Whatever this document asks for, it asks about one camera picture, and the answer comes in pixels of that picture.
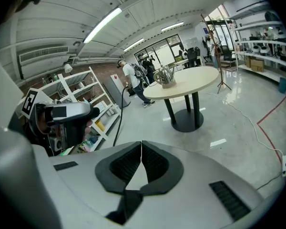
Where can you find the white air vent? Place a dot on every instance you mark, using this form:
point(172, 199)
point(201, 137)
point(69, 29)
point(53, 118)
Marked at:
point(44, 54)

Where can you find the yellow bin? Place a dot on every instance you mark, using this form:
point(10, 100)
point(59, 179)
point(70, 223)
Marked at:
point(100, 125)

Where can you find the light wooden desk white legs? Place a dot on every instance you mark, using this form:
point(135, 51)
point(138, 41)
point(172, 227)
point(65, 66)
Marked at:
point(181, 62)

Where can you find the brown wooden coat stand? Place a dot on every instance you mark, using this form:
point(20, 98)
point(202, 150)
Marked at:
point(221, 73)

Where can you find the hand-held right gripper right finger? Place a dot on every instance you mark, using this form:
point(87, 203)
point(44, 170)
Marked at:
point(193, 175)

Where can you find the black coat stand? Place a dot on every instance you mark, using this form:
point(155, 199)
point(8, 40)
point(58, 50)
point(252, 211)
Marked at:
point(155, 55)

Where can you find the cardboard box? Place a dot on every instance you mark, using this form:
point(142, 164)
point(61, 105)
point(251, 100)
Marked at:
point(248, 61)
point(257, 65)

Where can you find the white power strip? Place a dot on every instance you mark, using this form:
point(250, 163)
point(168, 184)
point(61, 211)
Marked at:
point(284, 166)

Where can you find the white round device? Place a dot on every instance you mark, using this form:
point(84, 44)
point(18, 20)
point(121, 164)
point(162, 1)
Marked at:
point(264, 49)
point(256, 49)

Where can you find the grey cabinet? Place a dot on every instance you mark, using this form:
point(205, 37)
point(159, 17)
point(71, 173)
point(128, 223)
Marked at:
point(115, 89)

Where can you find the white open shelving unit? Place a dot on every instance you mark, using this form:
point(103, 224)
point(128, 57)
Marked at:
point(259, 70)

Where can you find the person's left hand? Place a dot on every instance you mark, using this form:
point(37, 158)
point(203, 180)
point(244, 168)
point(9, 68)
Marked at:
point(87, 129)

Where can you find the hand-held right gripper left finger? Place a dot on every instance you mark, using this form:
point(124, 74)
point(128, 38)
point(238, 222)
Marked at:
point(85, 175)

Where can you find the white table lamp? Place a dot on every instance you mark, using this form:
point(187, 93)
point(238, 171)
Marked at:
point(68, 68)

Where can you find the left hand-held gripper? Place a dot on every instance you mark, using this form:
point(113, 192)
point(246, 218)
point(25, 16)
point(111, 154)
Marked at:
point(28, 101)

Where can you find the white pegboard shelving unit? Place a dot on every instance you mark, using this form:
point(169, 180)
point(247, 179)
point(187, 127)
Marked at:
point(110, 121)

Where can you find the long ceiling light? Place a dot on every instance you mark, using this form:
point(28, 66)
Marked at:
point(172, 26)
point(133, 44)
point(102, 25)

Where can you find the round beige table black pedestal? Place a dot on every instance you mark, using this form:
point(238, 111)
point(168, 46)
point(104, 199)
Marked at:
point(181, 80)

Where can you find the teal bin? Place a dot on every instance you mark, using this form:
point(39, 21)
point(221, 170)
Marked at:
point(283, 85)

